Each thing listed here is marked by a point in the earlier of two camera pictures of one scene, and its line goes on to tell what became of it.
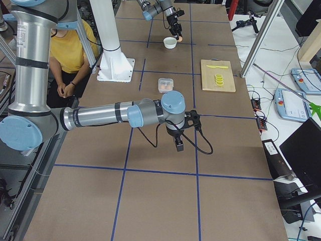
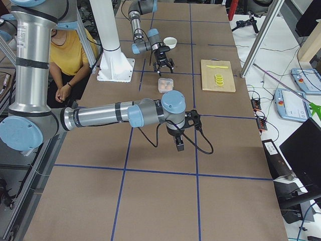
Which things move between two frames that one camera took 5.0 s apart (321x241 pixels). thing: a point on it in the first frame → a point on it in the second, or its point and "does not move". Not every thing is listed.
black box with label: [278, 167] does not move
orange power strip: [256, 104] does not move
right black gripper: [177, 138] does not move
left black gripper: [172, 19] → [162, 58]
